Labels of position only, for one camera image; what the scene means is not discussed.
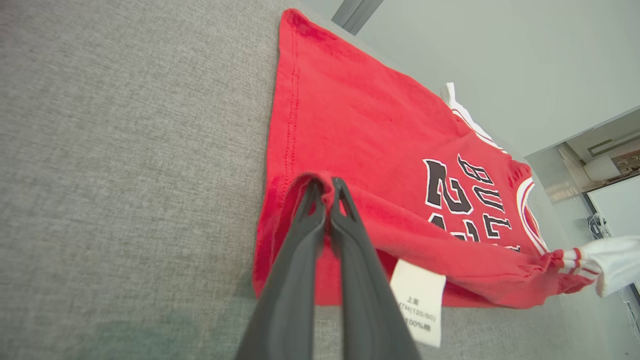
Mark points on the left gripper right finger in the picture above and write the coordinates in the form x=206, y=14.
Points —
x=370, y=300

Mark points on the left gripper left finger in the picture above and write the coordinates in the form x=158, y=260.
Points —
x=287, y=290

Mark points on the red jersey with white sleeves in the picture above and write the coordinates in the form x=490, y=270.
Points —
x=360, y=140

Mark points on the grey fabric sofa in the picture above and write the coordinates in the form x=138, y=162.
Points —
x=125, y=150

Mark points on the white background panel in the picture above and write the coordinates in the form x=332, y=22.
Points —
x=617, y=205

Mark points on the white rounded background object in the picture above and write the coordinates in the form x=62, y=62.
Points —
x=601, y=167

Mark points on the grey partition post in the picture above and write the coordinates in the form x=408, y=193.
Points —
x=356, y=12

